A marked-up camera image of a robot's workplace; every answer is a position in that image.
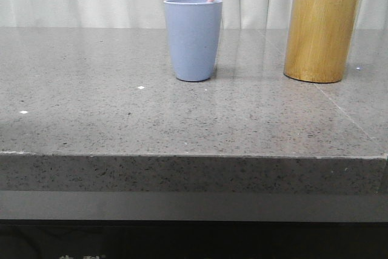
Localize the blue plastic cup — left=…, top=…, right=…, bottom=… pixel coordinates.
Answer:
left=164, top=0, right=223, bottom=82

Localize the bamboo cylinder holder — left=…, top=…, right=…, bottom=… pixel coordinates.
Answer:
left=284, top=0, right=358, bottom=83

